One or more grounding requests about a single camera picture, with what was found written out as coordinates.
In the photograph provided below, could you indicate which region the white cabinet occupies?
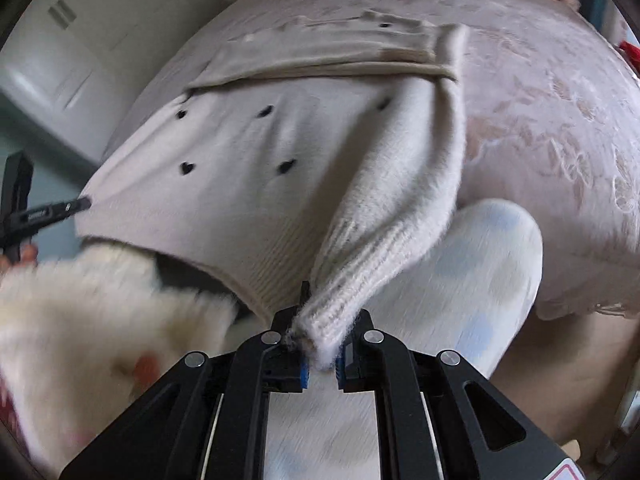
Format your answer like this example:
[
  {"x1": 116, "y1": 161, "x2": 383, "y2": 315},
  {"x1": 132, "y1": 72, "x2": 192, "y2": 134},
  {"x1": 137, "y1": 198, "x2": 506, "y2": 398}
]
[{"x1": 0, "y1": 0, "x2": 251, "y2": 167}]

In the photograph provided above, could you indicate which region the person's left hand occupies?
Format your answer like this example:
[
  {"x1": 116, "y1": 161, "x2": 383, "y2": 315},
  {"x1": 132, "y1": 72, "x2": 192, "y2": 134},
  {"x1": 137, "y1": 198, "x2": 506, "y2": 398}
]
[{"x1": 0, "y1": 243, "x2": 40, "y2": 274}]

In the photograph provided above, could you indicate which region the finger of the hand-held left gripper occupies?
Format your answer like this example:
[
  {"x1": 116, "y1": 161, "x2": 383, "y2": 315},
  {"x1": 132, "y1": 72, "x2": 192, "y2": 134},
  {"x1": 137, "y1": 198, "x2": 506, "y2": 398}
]
[{"x1": 12, "y1": 197, "x2": 93, "y2": 226}]

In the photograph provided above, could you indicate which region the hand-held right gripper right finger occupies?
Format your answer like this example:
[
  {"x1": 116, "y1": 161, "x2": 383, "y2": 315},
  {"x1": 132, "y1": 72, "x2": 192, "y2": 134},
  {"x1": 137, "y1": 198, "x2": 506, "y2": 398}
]
[{"x1": 336, "y1": 309, "x2": 583, "y2": 480}]

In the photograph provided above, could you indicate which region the person's left forearm fluffy sleeve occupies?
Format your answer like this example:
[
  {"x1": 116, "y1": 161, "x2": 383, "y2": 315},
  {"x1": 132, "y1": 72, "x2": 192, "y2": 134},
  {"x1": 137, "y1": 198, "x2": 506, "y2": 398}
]
[{"x1": 0, "y1": 246, "x2": 239, "y2": 466}]

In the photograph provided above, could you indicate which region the cream sweater with black hearts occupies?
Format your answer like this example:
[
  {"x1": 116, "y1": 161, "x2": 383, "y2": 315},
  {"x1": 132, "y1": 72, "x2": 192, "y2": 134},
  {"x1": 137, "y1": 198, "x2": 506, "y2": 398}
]
[{"x1": 75, "y1": 9, "x2": 471, "y2": 368}]

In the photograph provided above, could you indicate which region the pink embossed bedspread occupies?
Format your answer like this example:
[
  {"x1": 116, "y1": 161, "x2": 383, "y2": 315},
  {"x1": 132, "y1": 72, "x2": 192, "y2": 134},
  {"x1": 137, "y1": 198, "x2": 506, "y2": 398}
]
[{"x1": 102, "y1": 0, "x2": 640, "y2": 322}]

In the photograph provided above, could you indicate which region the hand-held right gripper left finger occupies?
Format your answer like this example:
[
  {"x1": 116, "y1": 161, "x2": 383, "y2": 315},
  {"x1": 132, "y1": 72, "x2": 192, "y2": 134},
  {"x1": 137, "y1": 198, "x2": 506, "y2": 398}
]
[{"x1": 59, "y1": 281, "x2": 313, "y2": 480}]

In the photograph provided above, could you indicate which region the beige bed base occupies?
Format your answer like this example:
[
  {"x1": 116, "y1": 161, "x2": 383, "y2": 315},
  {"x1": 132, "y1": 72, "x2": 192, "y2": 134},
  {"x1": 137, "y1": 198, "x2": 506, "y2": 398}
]
[{"x1": 487, "y1": 305, "x2": 640, "y2": 466}]

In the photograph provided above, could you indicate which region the person's leg in dotted pajamas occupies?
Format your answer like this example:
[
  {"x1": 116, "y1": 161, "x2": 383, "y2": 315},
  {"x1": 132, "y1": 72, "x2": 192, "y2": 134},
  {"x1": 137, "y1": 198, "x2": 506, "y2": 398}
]
[{"x1": 264, "y1": 199, "x2": 545, "y2": 480}]

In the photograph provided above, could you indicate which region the red object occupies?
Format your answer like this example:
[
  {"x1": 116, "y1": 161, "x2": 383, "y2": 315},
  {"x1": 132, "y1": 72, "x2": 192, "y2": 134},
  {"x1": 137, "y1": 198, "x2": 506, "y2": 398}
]
[{"x1": 617, "y1": 39, "x2": 640, "y2": 70}]

